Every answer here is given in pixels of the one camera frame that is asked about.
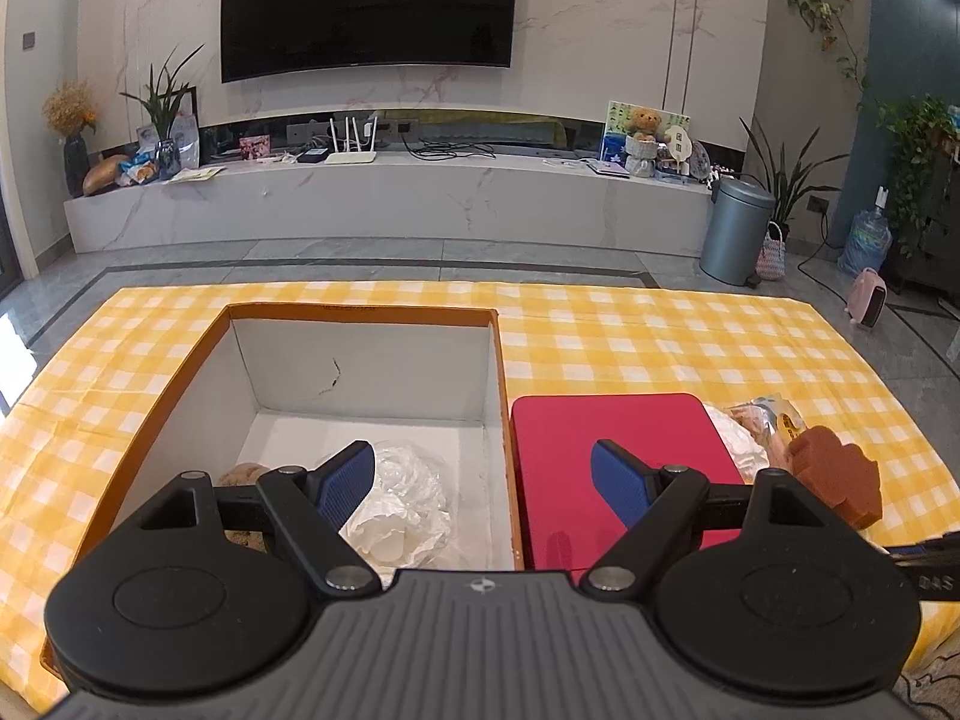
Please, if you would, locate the brown plush scrunchie toy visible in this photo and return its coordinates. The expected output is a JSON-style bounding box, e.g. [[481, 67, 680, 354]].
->
[[217, 463, 268, 554]]

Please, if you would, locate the brown bear-shaped sponge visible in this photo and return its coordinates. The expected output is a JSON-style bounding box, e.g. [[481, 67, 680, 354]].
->
[[789, 426, 884, 530]]

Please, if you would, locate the yellow cloth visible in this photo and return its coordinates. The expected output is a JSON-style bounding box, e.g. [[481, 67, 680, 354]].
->
[[727, 395, 807, 472]]

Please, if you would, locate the grey sweater forearm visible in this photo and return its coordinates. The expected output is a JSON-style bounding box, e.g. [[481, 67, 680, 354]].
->
[[895, 650, 960, 720]]

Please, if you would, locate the red box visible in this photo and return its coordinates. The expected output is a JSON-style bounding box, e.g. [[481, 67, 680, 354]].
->
[[511, 394, 740, 578]]

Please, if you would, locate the white lace cloth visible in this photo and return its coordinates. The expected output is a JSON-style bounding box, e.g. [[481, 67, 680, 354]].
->
[[704, 405, 770, 484]]

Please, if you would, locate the orange cardboard box white inside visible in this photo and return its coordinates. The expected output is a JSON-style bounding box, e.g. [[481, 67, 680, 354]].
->
[[46, 304, 523, 704]]

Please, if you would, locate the yellow checkered tablecloth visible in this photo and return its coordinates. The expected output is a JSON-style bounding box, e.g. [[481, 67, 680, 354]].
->
[[2, 281, 958, 710]]

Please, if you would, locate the pink woven handbag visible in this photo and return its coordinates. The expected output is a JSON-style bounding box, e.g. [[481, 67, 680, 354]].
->
[[755, 221, 786, 281]]

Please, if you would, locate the pink space heater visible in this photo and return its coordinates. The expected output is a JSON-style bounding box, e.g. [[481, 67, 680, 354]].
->
[[844, 268, 887, 328]]

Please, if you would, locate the blue-grey trash bin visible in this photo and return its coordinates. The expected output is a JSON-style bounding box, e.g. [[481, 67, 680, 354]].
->
[[700, 176, 775, 286]]

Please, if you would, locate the blue water jug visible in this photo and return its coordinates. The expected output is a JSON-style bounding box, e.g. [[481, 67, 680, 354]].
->
[[838, 185, 892, 277]]

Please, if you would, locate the white marble TV console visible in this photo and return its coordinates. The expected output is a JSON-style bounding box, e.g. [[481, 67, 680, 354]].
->
[[65, 153, 713, 257]]

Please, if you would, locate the green potted floor plant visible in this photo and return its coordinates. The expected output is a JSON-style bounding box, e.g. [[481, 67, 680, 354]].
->
[[740, 121, 850, 239]]

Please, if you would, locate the white wifi router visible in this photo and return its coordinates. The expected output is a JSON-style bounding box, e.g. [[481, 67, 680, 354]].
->
[[325, 115, 377, 166]]

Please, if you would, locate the teddy bear on console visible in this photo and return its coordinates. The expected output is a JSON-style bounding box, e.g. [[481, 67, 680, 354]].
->
[[626, 106, 662, 142]]

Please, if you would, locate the green plant in vase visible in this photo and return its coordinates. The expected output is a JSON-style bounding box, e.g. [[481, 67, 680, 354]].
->
[[121, 46, 202, 181]]

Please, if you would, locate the dark cabinet with plants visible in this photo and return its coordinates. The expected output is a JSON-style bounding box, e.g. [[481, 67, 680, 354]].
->
[[880, 94, 958, 298]]

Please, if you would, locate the dried yellow flowers vase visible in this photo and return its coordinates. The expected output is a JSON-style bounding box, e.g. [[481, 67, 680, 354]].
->
[[43, 82, 98, 199]]

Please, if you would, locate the black wall television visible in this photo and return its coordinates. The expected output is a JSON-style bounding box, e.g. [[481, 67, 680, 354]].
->
[[220, 0, 516, 83]]

